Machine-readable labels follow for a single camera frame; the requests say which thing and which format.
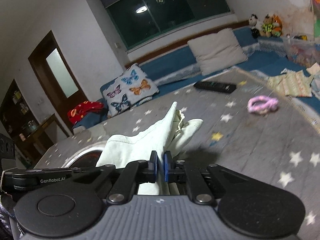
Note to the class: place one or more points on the wooden door with glass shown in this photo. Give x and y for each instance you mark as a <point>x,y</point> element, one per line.
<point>40,65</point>

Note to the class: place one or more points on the wooden side table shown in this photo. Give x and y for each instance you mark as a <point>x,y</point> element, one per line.
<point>42,130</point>

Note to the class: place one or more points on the wall socket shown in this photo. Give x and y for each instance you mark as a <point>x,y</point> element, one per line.
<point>117,45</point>

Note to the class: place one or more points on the beige pillow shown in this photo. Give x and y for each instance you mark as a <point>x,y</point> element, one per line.
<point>215,51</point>

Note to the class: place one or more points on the red printed blanket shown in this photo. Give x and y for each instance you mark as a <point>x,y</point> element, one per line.
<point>85,111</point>

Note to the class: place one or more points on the patterned cloth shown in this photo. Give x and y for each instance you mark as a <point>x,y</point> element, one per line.
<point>292,83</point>

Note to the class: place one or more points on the butterfly print pillow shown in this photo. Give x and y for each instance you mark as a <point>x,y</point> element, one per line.
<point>130,90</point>

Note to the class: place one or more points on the dark wooden shelf cabinet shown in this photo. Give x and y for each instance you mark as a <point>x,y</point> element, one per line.
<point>12,110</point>

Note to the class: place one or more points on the clear toy storage box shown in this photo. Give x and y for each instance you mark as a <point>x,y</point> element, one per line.
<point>302,52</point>

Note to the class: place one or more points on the orange plush toy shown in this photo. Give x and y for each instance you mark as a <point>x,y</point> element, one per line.
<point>277,26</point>

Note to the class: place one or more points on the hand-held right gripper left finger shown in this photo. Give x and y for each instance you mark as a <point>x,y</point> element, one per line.
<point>154,166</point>

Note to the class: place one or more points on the panda plush toy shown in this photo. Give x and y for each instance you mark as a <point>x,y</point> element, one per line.
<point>255,26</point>

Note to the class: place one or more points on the pale green garment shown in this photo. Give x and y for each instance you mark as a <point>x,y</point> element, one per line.
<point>130,150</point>

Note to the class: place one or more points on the pink hair scrunchie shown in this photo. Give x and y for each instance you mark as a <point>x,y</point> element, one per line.
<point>262,105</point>

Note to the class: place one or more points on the black remote control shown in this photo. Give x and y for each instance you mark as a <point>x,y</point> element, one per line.
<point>215,87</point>

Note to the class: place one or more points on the dark window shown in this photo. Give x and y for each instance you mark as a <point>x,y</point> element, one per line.
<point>162,12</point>

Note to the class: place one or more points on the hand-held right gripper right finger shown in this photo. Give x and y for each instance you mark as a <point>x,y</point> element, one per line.
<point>168,166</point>

